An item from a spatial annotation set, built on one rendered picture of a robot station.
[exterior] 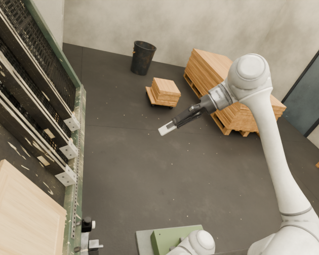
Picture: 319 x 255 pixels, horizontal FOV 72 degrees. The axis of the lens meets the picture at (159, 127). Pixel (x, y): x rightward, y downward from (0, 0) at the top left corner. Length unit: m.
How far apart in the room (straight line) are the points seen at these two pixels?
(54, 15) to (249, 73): 4.17
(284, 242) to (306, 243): 0.06
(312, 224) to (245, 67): 0.54
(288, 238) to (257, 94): 0.43
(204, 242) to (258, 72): 0.91
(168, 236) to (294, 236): 0.89
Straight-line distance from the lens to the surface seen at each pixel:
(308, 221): 0.90
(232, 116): 4.19
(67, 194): 1.50
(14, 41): 1.60
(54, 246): 1.29
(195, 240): 1.27
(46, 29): 2.29
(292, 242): 0.80
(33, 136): 1.26
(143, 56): 5.14
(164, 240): 1.52
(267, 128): 0.72
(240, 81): 0.65
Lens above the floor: 2.12
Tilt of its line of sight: 35 degrees down
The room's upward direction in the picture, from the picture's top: 21 degrees clockwise
